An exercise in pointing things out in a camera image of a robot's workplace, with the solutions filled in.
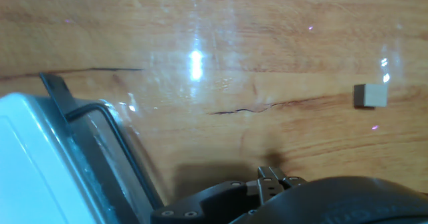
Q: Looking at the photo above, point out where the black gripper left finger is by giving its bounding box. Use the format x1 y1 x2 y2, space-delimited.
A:
150 180 261 224

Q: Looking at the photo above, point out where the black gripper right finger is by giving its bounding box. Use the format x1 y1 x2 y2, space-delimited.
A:
256 166 307 205

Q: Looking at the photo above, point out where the white drawer with black handle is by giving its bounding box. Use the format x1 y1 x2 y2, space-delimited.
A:
39 72 165 224

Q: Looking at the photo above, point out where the small wooden cube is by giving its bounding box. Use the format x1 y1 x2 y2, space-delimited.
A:
353 83 389 109

